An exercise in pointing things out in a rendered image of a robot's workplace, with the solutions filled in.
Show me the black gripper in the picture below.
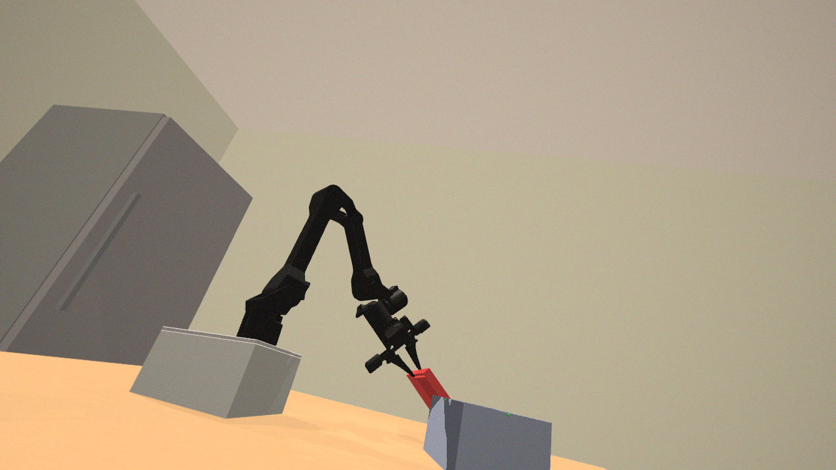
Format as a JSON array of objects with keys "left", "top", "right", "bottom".
[{"left": 365, "top": 316, "right": 431, "bottom": 377}]

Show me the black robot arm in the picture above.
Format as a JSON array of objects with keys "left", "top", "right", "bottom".
[{"left": 236, "top": 185, "right": 413, "bottom": 348}]

